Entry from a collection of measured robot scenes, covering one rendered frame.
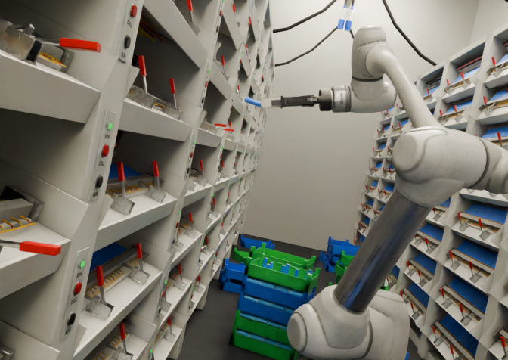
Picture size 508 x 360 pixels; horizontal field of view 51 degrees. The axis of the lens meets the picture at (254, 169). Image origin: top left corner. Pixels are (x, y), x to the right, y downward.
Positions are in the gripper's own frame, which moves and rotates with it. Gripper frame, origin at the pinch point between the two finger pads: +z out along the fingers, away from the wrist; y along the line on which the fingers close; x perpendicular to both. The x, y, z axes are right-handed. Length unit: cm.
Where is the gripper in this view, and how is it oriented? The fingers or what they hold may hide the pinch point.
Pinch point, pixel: (271, 103)
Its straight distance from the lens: 180.5
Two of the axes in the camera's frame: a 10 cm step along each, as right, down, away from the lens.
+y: -0.1, 0.3, -10.0
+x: 0.5, 10.0, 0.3
